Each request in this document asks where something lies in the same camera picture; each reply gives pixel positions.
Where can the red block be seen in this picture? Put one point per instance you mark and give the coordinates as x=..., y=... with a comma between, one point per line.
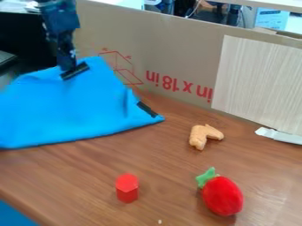
x=127, y=188

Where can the light wooden board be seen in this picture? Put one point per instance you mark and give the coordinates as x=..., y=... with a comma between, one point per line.
x=259, y=82

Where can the white box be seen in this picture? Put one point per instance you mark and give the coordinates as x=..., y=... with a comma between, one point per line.
x=272, y=18

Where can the red plush strawberry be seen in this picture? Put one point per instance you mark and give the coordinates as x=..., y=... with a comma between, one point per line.
x=222, y=195

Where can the orange toy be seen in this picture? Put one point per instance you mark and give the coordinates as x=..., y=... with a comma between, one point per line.
x=202, y=135

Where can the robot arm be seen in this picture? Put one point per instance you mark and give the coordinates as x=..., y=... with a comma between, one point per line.
x=59, y=16

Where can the white plastic piece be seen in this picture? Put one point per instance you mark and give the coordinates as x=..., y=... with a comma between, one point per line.
x=281, y=136

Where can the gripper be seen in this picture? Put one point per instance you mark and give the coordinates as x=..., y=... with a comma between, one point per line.
x=67, y=53

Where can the cardboard box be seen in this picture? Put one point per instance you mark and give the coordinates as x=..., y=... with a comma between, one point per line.
x=173, y=50

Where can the blue cloth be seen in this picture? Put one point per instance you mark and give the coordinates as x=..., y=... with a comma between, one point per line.
x=63, y=109

